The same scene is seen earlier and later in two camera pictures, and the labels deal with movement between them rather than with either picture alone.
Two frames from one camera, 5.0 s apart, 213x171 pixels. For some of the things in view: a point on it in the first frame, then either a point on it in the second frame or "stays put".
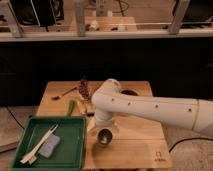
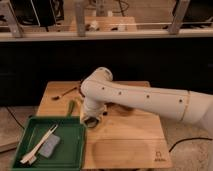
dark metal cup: (104, 137) -> (91, 121)
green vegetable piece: (71, 107) stays put
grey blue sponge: (49, 147) stays put
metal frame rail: (79, 32) stays put
